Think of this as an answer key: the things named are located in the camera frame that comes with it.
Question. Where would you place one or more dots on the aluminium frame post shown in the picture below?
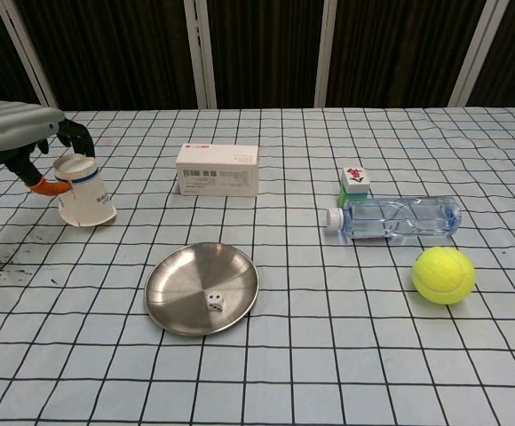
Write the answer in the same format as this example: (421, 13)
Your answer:
(29, 53)
(198, 53)
(326, 53)
(477, 53)

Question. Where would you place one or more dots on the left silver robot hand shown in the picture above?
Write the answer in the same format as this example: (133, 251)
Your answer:
(9, 126)

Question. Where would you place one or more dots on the small white die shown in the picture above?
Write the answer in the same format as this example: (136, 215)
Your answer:
(215, 303)

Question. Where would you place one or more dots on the round metal plate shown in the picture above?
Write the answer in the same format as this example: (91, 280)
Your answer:
(182, 284)

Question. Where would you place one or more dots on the checkered light blue tablecloth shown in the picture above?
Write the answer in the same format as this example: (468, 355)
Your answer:
(306, 355)

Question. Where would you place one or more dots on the white cardboard box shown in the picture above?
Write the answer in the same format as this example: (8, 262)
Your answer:
(217, 171)

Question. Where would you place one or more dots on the green white mahjong tile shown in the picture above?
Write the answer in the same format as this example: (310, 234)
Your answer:
(353, 182)

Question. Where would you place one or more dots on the yellow tennis ball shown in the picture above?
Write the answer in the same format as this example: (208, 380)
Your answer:
(444, 275)

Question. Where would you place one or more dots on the clear plastic water bottle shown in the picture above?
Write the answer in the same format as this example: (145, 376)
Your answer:
(399, 217)

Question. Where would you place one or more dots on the white paper cup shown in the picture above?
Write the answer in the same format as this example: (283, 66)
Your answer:
(86, 195)

